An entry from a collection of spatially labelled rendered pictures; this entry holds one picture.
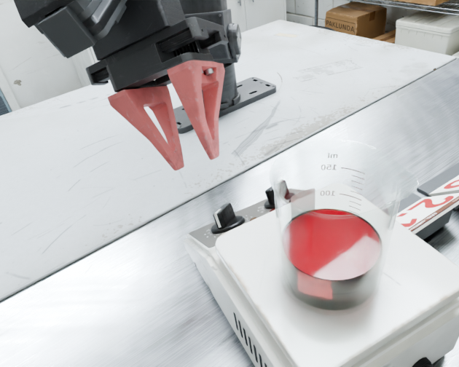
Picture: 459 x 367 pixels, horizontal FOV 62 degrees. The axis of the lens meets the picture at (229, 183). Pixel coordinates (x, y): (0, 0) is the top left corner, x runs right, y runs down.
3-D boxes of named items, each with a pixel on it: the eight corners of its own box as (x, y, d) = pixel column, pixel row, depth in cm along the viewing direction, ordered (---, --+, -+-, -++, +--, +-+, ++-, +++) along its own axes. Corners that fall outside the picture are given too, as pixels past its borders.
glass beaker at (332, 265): (261, 306, 23) (249, 199, 18) (293, 233, 27) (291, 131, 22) (385, 345, 20) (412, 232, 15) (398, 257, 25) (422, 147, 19)
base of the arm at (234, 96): (276, 45, 61) (250, 38, 66) (168, 86, 53) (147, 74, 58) (278, 91, 66) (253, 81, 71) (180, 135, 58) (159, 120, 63)
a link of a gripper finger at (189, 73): (224, 159, 27) (180, 30, 26) (145, 183, 30) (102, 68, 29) (250, 143, 34) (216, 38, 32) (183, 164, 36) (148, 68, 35)
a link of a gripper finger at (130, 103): (214, 162, 28) (170, 35, 26) (137, 185, 31) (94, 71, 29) (242, 146, 34) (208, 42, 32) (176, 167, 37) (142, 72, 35)
